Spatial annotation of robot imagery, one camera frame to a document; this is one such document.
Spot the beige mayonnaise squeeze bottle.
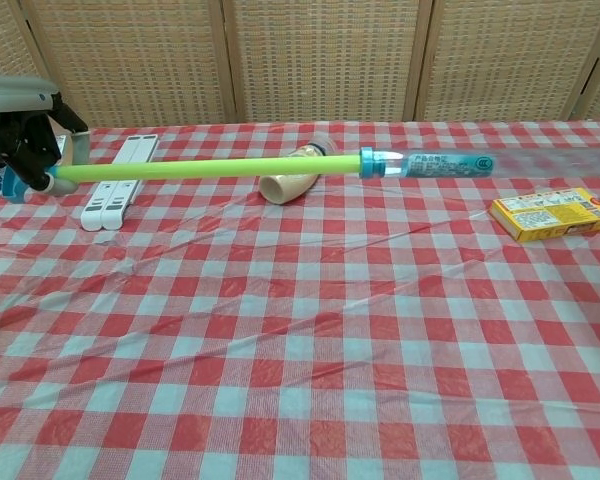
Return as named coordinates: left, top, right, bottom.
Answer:
left=258, top=134, right=339, bottom=206

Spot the red white checkered tablecloth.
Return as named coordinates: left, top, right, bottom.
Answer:
left=0, top=118, right=600, bottom=480

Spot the long green water squirter tube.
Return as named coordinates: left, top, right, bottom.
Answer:
left=0, top=147, right=600, bottom=204

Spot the white folded laptop stand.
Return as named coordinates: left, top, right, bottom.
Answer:
left=80, top=134, right=160, bottom=232

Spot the yellow cardboard box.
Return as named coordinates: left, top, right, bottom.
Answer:
left=488, top=187, right=600, bottom=244

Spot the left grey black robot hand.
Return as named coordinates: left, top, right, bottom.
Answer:
left=0, top=74, right=92, bottom=195

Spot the wicker wooden folding screen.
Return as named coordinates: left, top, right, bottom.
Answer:
left=0, top=0, right=600, bottom=140

